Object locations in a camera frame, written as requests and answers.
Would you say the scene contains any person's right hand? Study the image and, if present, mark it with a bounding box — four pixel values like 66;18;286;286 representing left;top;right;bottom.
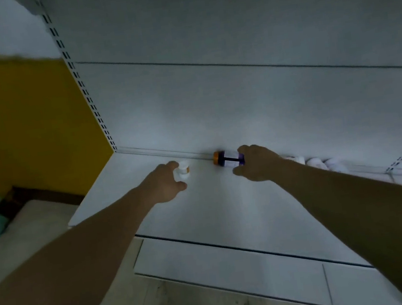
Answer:
229;140;288;186

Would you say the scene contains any person's left hand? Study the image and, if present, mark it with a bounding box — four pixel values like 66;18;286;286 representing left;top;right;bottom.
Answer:
134;159;190;207

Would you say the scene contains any small white bottle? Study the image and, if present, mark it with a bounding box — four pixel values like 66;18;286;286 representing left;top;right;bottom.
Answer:
171;160;192;183

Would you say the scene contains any orange capped purple label bottle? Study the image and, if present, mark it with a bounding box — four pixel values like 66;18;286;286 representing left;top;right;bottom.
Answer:
211;147;246;170

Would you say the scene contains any person's left forearm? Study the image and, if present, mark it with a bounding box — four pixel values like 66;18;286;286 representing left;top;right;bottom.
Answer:
0;184;170;305

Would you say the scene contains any person's right forearm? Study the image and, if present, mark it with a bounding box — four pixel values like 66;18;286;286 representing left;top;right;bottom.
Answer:
269;143;402;305

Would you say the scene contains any white metal shelf board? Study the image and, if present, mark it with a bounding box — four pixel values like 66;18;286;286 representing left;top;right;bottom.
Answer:
60;115;402;305

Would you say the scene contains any white round bottle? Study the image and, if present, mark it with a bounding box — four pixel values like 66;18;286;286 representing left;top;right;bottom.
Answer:
305;156;329;173
324;156;349;176

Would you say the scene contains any white shelf back panel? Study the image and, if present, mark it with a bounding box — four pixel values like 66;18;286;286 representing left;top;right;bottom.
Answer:
35;0;402;228

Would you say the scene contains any white shelf base board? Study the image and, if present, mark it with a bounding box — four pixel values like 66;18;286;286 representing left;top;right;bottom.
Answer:
129;204;402;305

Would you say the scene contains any dark brown skirting board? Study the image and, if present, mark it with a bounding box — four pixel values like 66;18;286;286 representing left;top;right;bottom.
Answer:
0;177;87;223

